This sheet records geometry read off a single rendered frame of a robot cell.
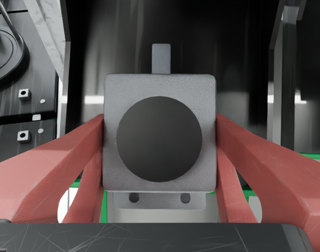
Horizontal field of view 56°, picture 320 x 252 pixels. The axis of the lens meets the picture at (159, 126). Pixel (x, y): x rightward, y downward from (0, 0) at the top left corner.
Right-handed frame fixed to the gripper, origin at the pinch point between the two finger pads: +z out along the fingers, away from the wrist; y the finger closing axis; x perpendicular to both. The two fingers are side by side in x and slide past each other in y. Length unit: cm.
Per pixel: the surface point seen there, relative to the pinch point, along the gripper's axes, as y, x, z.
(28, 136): 19.8, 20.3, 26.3
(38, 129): 19.0, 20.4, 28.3
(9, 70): 24.9, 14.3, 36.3
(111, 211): 5.5, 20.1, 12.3
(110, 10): 3.5, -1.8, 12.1
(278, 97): -13.0, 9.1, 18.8
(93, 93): 4.6, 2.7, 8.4
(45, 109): 18.4, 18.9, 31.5
